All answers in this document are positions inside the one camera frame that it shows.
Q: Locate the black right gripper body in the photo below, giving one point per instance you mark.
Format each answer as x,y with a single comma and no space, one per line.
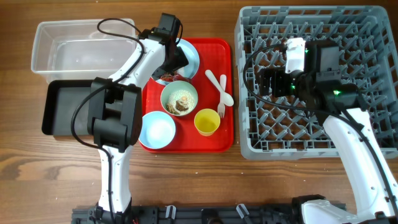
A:
284,84

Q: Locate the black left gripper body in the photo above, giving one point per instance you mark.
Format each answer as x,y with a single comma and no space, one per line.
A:
178,61

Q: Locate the red snack wrapper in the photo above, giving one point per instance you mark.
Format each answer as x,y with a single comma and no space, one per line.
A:
171,77

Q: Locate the green bowl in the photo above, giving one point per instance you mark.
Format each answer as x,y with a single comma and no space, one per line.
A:
175,86

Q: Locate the rice and nutshell leftovers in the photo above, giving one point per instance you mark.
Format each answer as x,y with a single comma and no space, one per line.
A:
180,103

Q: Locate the yellow cup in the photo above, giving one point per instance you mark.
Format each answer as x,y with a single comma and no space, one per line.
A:
207,121

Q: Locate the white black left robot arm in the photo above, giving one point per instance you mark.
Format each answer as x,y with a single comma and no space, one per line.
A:
115,112

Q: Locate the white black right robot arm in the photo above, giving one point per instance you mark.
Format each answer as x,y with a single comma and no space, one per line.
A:
312,74

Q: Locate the grey dishwasher rack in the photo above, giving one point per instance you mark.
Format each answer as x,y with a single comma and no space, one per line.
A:
277,128

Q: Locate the clear plastic waste bin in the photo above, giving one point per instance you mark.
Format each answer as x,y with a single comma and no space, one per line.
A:
71,50

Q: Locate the black waste tray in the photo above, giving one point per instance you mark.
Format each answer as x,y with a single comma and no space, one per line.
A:
63,97

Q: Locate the light blue plate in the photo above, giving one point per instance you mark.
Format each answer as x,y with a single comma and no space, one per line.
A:
190,70

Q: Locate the white plastic spoon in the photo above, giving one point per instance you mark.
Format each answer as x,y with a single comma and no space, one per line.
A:
227,98

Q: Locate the red serving tray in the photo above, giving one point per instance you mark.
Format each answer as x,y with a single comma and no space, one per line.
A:
215,55

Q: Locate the light blue small bowl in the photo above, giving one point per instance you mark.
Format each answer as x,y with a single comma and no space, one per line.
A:
158,130

